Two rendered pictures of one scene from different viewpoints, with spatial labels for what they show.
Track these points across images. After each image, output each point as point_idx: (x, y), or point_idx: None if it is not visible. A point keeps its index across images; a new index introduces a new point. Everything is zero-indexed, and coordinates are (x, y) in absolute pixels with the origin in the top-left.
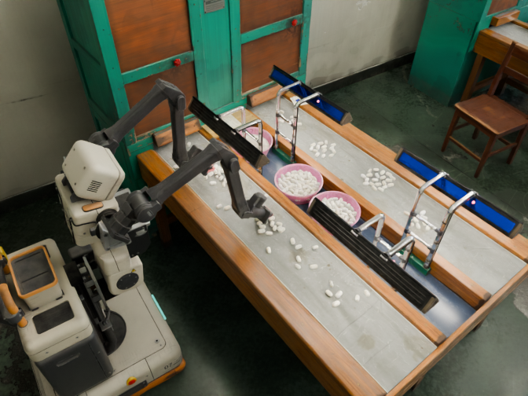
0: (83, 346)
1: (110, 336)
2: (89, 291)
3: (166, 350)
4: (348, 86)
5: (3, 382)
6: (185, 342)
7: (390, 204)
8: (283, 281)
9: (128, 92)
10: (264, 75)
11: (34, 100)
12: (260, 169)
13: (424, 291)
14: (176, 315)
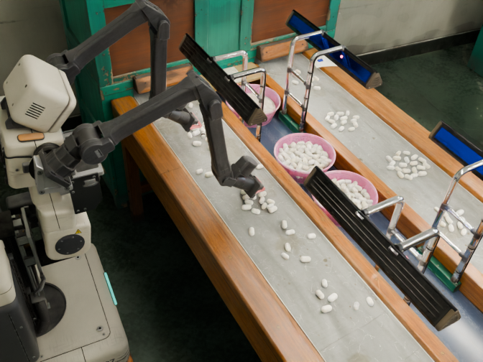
0: (1, 314)
1: (42, 312)
2: (22, 250)
3: (110, 342)
4: (391, 62)
5: None
6: (139, 338)
7: (419, 197)
8: (263, 271)
9: (108, 19)
10: (282, 24)
11: (4, 25)
12: (258, 133)
13: (442, 301)
14: (133, 304)
